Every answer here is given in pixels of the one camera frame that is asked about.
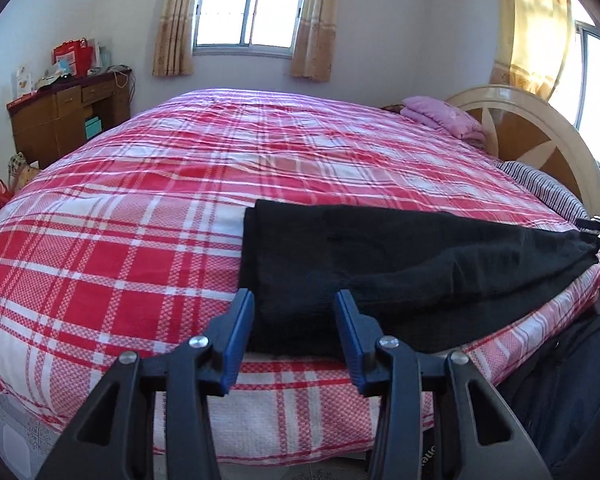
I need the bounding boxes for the large bright window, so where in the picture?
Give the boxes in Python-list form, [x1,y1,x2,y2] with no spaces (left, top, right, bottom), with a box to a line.
[562,0,600,171]

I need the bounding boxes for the folded pink blanket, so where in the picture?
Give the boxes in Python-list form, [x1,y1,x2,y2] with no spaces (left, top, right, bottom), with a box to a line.
[402,96,488,150]

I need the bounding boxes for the white printed box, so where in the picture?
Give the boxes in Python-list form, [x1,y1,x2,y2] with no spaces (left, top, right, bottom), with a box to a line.
[14,66,35,98]

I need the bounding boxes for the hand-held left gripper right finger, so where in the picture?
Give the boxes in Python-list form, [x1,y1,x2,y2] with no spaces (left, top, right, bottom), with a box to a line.
[334,289,553,480]

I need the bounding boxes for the red gift bag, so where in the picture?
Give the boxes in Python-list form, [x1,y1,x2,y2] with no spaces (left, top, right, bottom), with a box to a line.
[53,37,95,78]

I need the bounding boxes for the dark cloth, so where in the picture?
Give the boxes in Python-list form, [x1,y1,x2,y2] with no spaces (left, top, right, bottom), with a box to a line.
[500,310,600,480]

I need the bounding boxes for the sliding window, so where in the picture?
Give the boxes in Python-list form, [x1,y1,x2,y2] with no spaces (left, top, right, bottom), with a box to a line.
[194,0,313,58]

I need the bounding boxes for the brown wooden desk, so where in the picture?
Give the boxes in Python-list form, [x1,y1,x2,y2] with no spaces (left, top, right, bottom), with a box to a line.
[7,69,133,170]

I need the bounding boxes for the beige patterned curtain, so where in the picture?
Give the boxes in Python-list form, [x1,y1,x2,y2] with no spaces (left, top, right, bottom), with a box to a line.
[152,0,203,78]
[290,0,338,81]

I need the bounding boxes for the yellow curtain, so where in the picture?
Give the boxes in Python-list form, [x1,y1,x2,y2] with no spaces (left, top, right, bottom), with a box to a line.
[489,0,576,106]

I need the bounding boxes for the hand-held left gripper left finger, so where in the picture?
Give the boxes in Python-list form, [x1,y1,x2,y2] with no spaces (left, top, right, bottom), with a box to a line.
[35,287,256,480]

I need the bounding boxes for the black pants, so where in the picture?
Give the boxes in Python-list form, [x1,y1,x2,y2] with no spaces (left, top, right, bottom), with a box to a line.
[239,199,600,361]

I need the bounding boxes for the striped pillow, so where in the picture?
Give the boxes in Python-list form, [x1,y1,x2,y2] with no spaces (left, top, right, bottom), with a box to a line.
[495,160,591,223]

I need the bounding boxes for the wooden bed headboard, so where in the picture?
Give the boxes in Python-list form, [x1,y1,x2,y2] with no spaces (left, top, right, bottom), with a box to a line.
[445,85,600,221]

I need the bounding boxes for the patterned beige bag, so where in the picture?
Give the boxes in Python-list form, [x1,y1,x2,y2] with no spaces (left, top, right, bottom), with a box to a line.
[7,152,41,193]

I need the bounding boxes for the red plaid bedsheet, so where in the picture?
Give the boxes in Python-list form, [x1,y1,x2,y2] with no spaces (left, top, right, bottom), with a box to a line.
[0,87,600,466]

